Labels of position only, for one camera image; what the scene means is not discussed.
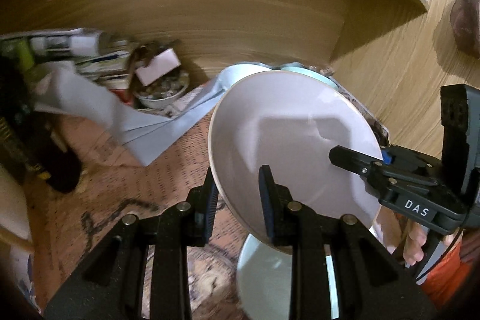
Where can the dark wine bottle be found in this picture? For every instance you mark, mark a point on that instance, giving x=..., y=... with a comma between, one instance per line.
x=28, y=136

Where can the printed newspaper shelf liner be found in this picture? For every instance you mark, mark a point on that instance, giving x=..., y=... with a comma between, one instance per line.
x=67, y=227

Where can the small white card box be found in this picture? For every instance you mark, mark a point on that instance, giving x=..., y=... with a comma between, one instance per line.
x=159, y=66

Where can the pale green ceramic bowl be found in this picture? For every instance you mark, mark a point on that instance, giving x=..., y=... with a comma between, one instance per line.
x=263, y=280

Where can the light blue ceramic bowl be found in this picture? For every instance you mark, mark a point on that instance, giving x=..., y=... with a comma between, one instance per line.
x=232, y=74

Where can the white folded paper sheet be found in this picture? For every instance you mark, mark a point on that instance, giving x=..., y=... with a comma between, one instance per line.
x=58, y=89

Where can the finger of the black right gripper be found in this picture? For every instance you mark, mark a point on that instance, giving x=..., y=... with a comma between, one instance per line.
x=409, y=160
x=423, y=198

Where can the cream plastic jug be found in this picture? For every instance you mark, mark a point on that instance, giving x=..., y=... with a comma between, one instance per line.
x=15, y=228

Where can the pile of newspapers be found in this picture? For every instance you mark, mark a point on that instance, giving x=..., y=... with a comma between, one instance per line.
x=101, y=57

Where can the right human hand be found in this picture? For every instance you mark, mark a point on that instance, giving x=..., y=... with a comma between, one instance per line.
x=415, y=239

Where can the small bowl with clutter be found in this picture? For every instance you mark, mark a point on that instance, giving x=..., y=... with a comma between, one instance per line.
x=163, y=91

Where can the white ceramic bowl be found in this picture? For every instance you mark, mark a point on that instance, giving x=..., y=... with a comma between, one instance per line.
x=289, y=122

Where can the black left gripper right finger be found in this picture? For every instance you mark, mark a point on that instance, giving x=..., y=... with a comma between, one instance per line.
x=278, y=209

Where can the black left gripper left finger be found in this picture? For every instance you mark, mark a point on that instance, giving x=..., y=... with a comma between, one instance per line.
x=201, y=215

